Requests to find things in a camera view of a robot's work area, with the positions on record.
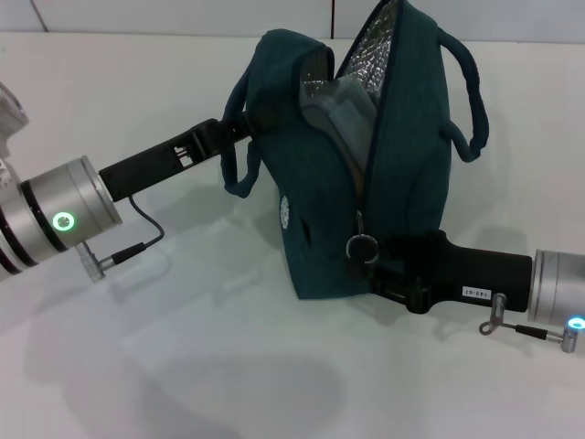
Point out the dark teal fabric bag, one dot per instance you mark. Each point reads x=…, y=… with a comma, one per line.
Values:
x=411, y=183

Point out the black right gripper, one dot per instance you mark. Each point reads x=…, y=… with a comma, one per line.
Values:
x=466, y=274

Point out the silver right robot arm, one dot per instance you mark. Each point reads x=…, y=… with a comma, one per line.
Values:
x=557, y=288

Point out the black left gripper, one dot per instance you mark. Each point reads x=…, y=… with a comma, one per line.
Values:
x=155, y=162

